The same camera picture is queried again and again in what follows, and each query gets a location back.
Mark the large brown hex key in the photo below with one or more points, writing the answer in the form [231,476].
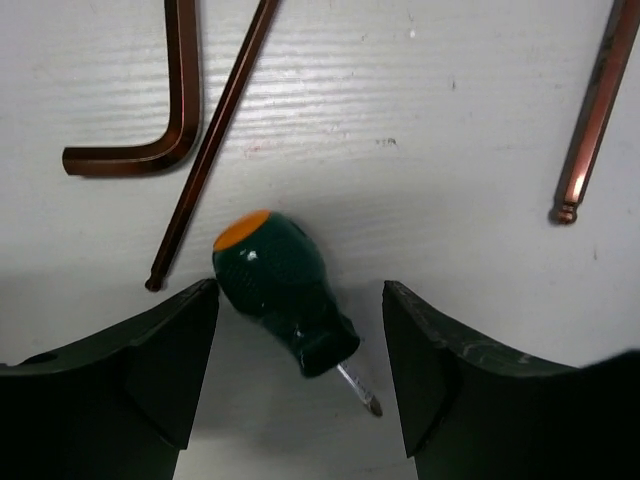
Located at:
[181,27]

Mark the green stubby screwdriver orange cap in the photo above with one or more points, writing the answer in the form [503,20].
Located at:
[273,273]

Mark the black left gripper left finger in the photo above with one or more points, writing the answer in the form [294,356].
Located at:
[119,404]

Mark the thin brown hex key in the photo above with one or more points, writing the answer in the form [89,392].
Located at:
[212,140]

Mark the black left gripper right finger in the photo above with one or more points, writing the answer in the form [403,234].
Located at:
[472,407]

